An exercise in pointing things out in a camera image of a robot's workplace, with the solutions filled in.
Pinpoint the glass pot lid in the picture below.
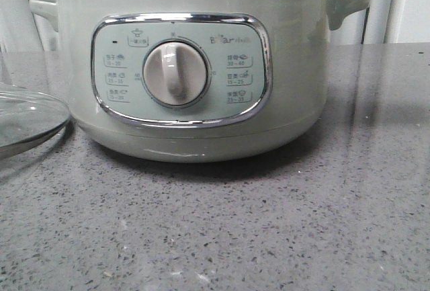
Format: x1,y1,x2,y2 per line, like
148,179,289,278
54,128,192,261
1,83,71,159

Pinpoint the pale green electric pot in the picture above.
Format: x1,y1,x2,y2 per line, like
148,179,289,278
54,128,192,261
30,0,370,163

